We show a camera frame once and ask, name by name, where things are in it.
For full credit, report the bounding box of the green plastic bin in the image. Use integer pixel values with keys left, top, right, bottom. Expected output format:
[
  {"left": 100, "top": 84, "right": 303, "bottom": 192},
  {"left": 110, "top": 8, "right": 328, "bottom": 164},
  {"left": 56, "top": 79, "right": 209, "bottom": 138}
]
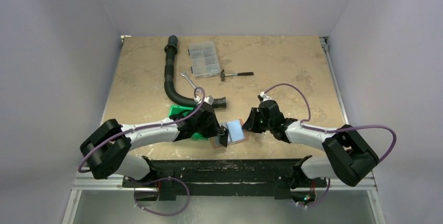
[{"left": 169, "top": 105, "right": 209, "bottom": 140}]

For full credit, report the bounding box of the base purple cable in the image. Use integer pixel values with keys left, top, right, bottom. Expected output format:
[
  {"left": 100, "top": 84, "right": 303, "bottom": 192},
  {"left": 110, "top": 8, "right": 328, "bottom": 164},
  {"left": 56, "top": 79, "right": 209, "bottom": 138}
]
[
  {"left": 133, "top": 176, "right": 191, "bottom": 217},
  {"left": 294, "top": 178, "right": 331, "bottom": 209}
]

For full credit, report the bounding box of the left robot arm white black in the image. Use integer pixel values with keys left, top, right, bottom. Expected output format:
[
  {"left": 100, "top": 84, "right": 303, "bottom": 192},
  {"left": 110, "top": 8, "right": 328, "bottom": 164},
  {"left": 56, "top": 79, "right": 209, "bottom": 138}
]
[{"left": 78, "top": 102, "right": 229, "bottom": 187}]

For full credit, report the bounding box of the small black-handled hammer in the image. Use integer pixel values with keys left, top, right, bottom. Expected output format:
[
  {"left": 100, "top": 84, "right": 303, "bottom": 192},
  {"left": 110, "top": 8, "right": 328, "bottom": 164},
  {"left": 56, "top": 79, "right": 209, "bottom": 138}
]
[{"left": 220, "top": 69, "right": 254, "bottom": 81}]

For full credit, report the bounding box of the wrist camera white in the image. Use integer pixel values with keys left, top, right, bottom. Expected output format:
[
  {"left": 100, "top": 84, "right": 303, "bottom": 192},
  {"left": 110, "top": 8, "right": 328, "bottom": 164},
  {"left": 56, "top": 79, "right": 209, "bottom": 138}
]
[
  {"left": 198, "top": 96, "right": 214, "bottom": 105},
  {"left": 258, "top": 92, "right": 272, "bottom": 102}
]

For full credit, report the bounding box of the silver open-end wrench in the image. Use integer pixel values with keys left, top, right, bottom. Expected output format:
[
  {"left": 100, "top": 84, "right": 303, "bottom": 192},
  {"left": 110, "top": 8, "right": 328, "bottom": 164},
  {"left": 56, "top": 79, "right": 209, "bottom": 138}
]
[{"left": 180, "top": 71, "right": 200, "bottom": 96}]

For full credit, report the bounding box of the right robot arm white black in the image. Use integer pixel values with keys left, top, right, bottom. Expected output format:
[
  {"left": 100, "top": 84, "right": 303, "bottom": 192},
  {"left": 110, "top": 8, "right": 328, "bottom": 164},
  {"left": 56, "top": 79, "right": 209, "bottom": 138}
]
[{"left": 242, "top": 100, "right": 380, "bottom": 188}]

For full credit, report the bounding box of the clear plastic screw organizer box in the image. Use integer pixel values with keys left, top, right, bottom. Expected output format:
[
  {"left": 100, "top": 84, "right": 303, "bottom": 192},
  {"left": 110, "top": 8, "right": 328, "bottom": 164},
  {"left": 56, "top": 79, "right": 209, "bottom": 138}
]
[{"left": 188, "top": 42, "right": 221, "bottom": 78}]

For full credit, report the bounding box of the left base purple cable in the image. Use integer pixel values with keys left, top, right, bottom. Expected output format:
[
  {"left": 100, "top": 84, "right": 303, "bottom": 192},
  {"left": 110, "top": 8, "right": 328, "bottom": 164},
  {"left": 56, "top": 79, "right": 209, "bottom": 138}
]
[{"left": 133, "top": 176, "right": 191, "bottom": 217}]

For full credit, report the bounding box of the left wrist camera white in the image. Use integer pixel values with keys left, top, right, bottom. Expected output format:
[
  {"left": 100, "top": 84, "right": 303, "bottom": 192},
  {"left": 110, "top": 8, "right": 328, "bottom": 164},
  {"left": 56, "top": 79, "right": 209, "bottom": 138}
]
[{"left": 198, "top": 96, "right": 214, "bottom": 105}]

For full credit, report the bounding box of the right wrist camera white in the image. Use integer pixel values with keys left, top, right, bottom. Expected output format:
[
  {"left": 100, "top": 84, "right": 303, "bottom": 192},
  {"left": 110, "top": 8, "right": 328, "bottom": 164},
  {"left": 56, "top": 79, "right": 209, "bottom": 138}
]
[{"left": 258, "top": 92, "right": 272, "bottom": 102}]

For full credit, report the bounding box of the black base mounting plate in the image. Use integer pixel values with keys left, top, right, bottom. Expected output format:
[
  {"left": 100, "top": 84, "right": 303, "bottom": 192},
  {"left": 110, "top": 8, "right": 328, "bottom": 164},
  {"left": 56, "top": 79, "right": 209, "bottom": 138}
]
[{"left": 122, "top": 158, "right": 327, "bottom": 201}]

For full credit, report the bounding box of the black corrugated hose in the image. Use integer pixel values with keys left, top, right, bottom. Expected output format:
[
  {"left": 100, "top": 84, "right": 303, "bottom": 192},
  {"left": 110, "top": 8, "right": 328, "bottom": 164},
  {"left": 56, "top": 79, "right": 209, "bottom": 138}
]
[{"left": 163, "top": 35, "right": 227, "bottom": 110}]

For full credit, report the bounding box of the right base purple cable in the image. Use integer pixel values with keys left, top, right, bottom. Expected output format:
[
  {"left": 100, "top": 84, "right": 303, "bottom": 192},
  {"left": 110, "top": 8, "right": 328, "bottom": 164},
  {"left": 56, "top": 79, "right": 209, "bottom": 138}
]
[{"left": 294, "top": 178, "right": 331, "bottom": 209}]

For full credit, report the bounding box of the aluminium frame rail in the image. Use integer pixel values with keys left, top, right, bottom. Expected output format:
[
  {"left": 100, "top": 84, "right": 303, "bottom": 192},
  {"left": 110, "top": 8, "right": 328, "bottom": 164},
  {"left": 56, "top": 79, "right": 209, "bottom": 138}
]
[{"left": 63, "top": 174, "right": 386, "bottom": 223}]

